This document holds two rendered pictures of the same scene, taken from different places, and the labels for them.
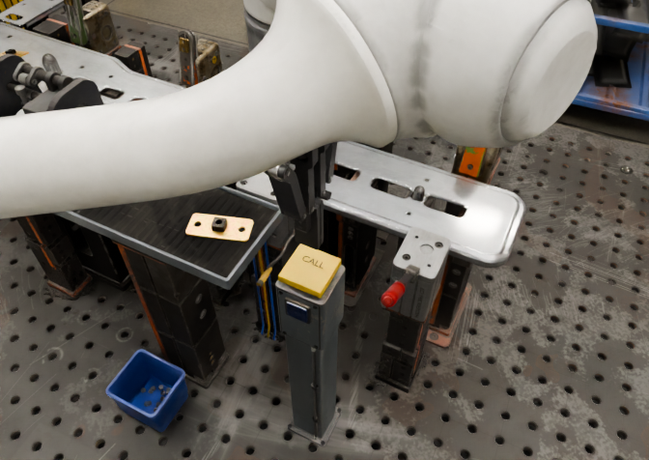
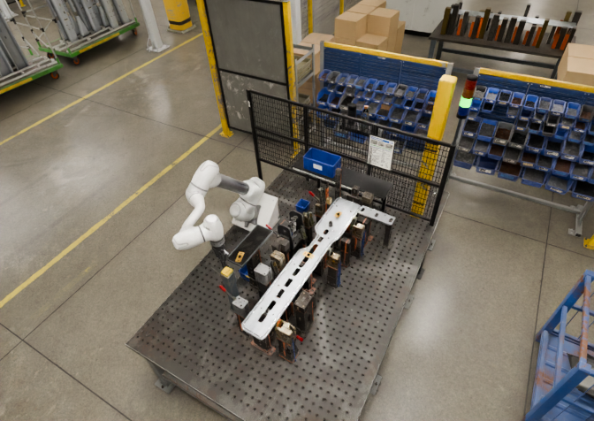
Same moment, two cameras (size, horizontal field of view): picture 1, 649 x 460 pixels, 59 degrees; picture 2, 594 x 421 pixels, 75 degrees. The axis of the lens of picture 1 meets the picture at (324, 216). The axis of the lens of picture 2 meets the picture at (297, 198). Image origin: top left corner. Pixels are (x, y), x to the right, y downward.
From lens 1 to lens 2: 2.41 m
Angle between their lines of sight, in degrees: 64
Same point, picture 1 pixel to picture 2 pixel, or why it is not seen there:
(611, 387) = (229, 388)
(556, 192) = (311, 401)
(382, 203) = (265, 302)
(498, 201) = (262, 331)
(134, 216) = (246, 243)
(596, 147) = not seen: outside the picture
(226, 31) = (547, 310)
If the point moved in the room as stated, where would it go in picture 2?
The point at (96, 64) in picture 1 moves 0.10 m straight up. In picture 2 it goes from (335, 233) to (335, 225)
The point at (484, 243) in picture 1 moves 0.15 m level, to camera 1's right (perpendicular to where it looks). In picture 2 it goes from (247, 324) to (243, 347)
